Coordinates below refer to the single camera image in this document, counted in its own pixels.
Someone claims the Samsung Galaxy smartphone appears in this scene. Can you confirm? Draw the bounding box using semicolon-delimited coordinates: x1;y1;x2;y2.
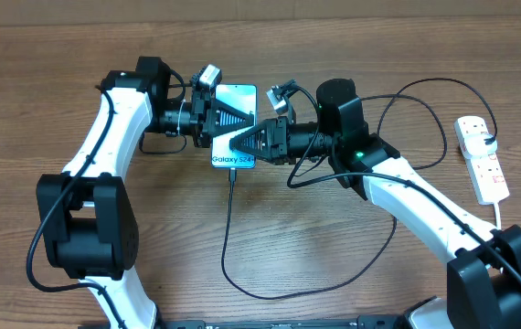
211;84;258;169

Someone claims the black USB charging cable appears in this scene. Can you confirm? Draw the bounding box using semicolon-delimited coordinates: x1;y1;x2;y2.
219;77;499;302

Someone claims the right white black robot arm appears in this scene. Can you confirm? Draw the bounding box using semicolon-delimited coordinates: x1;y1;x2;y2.
230;79;521;328

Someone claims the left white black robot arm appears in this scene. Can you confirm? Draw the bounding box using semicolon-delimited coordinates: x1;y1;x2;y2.
32;56;258;328

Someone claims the white USB charger plug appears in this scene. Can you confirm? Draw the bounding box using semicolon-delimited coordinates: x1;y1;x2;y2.
460;133;498;159

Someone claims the white power strip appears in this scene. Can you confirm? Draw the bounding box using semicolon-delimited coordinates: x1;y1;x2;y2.
454;116;510;205

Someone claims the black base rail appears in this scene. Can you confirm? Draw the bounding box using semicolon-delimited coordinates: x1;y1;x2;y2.
77;313;426;329

